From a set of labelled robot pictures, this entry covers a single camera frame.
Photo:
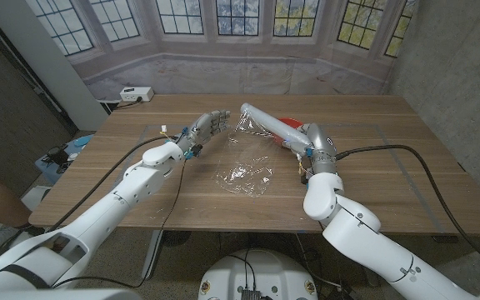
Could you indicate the white robot shoulder cover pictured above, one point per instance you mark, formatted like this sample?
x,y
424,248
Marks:
x,y
56,295

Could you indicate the grey metal table leg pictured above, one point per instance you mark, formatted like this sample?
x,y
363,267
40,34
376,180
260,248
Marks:
x,y
152,254

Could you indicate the red bowl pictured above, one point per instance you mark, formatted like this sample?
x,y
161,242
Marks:
x,y
292,121

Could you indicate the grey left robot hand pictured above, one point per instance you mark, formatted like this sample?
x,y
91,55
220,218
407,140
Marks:
x,y
204,129

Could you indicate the small black round device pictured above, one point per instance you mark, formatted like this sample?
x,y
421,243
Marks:
x,y
58,155

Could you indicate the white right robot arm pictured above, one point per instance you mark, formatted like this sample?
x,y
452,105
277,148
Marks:
x,y
361,237

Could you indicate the printed window backdrop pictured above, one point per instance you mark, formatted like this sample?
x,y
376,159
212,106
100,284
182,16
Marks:
x,y
240,71

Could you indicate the white cling film roll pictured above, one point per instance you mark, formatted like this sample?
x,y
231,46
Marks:
x,y
273,123

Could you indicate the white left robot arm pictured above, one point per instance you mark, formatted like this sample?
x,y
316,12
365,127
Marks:
x,y
98,216

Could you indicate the blue storage box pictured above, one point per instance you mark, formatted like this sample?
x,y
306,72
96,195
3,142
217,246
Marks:
x,y
77,146

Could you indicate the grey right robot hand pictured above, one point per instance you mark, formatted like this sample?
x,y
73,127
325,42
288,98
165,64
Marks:
x,y
319,150

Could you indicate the white robot torso base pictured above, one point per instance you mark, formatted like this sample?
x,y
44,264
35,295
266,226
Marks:
x,y
256,275

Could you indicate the white power strip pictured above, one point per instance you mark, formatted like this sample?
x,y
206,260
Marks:
x,y
136,94

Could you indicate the clear cling film sheet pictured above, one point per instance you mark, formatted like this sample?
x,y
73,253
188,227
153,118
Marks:
x,y
244,171

